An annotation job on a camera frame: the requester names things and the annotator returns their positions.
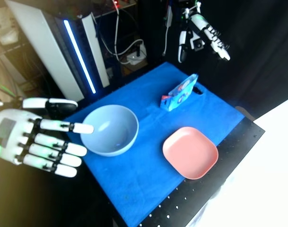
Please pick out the blue snack packet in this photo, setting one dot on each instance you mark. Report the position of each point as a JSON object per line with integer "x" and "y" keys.
{"x": 179, "y": 94}

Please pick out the light blue bowl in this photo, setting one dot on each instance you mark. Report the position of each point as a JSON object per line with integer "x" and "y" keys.
{"x": 124, "y": 127}

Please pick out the black curtain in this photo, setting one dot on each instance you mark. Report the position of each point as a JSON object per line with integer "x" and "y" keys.
{"x": 264, "y": 47}

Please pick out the white power adapter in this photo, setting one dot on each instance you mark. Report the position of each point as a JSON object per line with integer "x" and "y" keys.
{"x": 134, "y": 59}

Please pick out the pink square plate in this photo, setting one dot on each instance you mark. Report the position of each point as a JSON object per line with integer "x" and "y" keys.
{"x": 189, "y": 153}

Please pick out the white tower with blue light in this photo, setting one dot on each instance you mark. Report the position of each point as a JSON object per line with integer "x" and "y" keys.
{"x": 39, "y": 47}

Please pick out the blue cloth mat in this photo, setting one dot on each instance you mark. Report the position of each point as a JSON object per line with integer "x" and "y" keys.
{"x": 146, "y": 184}

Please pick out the white plastic bag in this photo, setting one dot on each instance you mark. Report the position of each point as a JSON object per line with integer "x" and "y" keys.
{"x": 4, "y": 26}

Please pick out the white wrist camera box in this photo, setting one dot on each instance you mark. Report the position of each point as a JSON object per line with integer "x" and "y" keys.
{"x": 198, "y": 44}

